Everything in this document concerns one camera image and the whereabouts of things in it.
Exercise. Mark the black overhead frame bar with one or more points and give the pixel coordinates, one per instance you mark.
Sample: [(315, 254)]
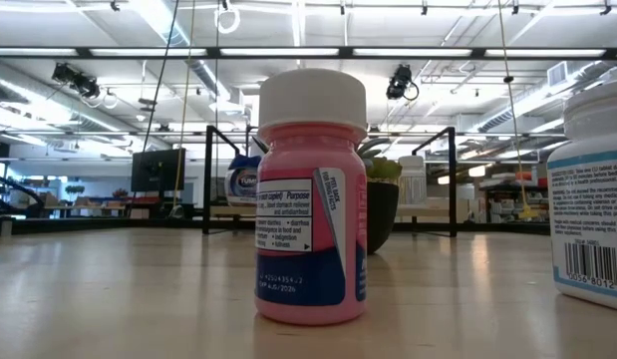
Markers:
[(278, 52)]

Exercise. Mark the green succulent plants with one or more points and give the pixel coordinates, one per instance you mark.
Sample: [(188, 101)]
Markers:
[(385, 169)]

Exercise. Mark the pink medicine bottle white cap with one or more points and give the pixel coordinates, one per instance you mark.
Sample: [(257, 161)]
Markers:
[(308, 279)]

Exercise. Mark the storage shelving with red bins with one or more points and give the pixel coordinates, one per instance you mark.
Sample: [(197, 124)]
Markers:
[(507, 207)]

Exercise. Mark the black ceiling camera cluster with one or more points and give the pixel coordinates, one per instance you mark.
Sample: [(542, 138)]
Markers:
[(76, 80)]

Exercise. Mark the black computer monitor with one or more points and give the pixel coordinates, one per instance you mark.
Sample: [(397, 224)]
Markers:
[(156, 172)]

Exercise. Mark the black frame wooden shelf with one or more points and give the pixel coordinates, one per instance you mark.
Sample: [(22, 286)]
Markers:
[(207, 174)]

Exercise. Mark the small white medicine bottle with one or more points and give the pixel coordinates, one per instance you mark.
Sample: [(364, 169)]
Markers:
[(412, 192)]

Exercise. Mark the black plant pot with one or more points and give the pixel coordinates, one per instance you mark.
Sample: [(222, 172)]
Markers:
[(383, 214)]

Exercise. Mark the black overhead camera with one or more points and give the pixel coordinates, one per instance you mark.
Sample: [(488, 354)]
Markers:
[(400, 82)]

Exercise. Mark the Tums bottle blue cap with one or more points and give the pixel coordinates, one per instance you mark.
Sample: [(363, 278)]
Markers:
[(240, 182)]

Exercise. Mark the wooden background desk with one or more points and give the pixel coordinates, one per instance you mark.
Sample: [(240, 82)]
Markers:
[(84, 207)]

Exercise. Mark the large white bottle with barcode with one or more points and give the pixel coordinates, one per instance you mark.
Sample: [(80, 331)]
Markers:
[(592, 209)]

